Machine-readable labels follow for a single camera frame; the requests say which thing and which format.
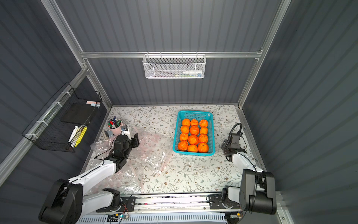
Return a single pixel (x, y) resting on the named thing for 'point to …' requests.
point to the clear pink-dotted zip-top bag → (133, 177)
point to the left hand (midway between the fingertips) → (132, 134)
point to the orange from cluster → (185, 129)
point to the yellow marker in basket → (79, 139)
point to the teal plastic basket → (201, 149)
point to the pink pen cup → (114, 126)
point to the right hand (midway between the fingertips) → (233, 145)
